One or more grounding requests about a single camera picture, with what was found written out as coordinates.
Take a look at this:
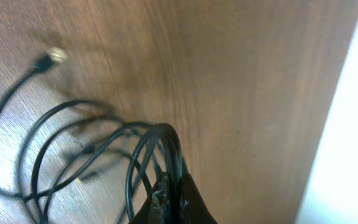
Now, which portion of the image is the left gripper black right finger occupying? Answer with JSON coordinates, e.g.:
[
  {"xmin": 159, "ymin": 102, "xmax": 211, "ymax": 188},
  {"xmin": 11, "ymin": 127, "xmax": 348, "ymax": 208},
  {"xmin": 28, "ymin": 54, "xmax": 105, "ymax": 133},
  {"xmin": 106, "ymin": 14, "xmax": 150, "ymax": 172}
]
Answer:
[{"xmin": 180, "ymin": 173, "xmax": 217, "ymax": 224}]

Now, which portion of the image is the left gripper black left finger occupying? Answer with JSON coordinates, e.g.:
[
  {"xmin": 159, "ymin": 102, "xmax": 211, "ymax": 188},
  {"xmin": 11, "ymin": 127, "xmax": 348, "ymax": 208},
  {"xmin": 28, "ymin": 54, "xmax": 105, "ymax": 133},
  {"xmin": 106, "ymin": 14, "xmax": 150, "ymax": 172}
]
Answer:
[{"xmin": 129, "ymin": 172, "xmax": 170, "ymax": 224}]

